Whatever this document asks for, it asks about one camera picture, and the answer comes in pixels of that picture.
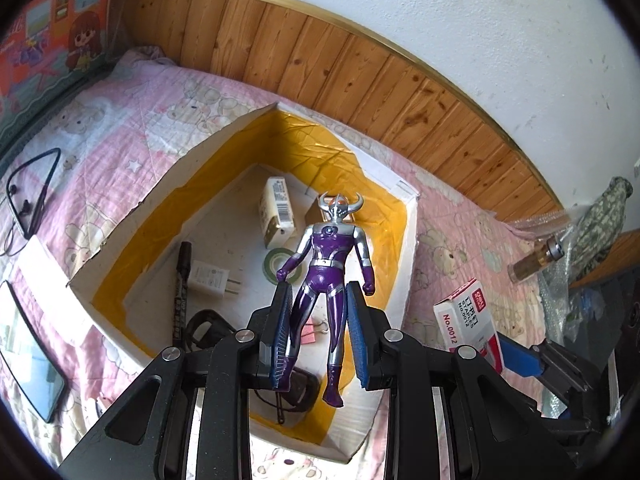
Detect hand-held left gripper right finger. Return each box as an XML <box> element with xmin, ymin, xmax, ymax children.
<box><xmin>345</xmin><ymin>281</ymin><xmax>571</xmax><ymax>480</ymax></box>

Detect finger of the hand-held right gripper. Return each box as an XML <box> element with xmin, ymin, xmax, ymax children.
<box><xmin>495</xmin><ymin>332</ymin><xmax>588</xmax><ymax>396</ymax></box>

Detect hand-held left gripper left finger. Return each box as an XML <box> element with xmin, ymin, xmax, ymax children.
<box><xmin>59</xmin><ymin>280</ymin><xmax>296</xmax><ymax>480</ymax></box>

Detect pink binder clip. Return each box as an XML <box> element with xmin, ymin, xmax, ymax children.
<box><xmin>299</xmin><ymin>316</ymin><xmax>331</xmax><ymax>346</ymax></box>

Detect green tape roll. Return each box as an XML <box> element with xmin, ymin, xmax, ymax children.
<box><xmin>264</xmin><ymin>247</ymin><xmax>303</xmax><ymax>286</ymax></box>

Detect red white staple box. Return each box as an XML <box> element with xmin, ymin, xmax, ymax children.
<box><xmin>432</xmin><ymin>277</ymin><xmax>507</xmax><ymax>376</ymax></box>

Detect purple silver action figure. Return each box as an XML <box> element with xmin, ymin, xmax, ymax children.
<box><xmin>276</xmin><ymin>191</ymin><xmax>377</xmax><ymax>409</ymax></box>

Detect white plug charger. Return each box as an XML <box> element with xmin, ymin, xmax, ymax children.
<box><xmin>192</xmin><ymin>260</ymin><xmax>242</xmax><ymax>302</ymax></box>

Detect black marker pen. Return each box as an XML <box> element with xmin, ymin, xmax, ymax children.
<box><xmin>170</xmin><ymin>241</ymin><xmax>195</xmax><ymax>348</ymax></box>

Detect white gold tissue pack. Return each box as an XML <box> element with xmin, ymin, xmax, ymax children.
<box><xmin>257</xmin><ymin>176</ymin><xmax>297</xmax><ymax>248</ymax></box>

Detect white cardboard box yellow tape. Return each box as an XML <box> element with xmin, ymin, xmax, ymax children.
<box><xmin>65</xmin><ymin>101</ymin><xmax>418</xmax><ymax>463</ymax></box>

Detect crumpled plastic packaging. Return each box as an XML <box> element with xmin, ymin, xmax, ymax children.
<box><xmin>567</xmin><ymin>285</ymin><xmax>606</xmax><ymax>336</ymax></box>

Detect bubble wrap sheet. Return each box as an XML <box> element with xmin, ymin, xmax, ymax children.
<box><xmin>510</xmin><ymin>205</ymin><xmax>591</xmax><ymax>421</ymax></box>

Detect glass bottle with metal cap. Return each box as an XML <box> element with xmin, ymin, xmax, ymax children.
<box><xmin>507</xmin><ymin>237</ymin><xmax>566</xmax><ymax>283</ymax></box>

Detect wooden furniture edge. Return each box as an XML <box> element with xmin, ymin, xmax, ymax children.
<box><xmin>570</xmin><ymin>230</ymin><xmax>640</xmax><ymax>291</ymax></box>

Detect camouflage cloth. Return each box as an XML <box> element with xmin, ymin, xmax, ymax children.
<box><xmin>570</xmin><ymin>176</ymin><xmax>632</xmax><ymax>273</ymax></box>

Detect black smartphone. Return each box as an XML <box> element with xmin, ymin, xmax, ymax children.
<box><xmin>0</xmin><ymin>280</ymin><xmax>67</xmax><ymax>423</ymax></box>

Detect pink printed blanket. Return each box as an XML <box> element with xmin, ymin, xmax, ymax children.
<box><xmin>0</xmin><ymin>45</ymin><xmax>571</xmax><ymax>480</ymax></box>

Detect pink toy washing machine box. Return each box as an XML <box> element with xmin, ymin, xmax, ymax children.
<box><xmin>0</xmin><ymin>0</ymin><xmax>126</xmax><ymax>116</ymax></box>

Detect wooden wall panelling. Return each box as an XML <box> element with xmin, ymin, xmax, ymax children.
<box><xmin>122</xmin><ymin>0</ymin><xmax>563</xmax><ymax>223</ymax></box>

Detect black cable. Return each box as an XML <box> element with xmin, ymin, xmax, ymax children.
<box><xmin>0</xmin><ymin>147</ymin><xmax>62</xmax><ymax>256</ymax></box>

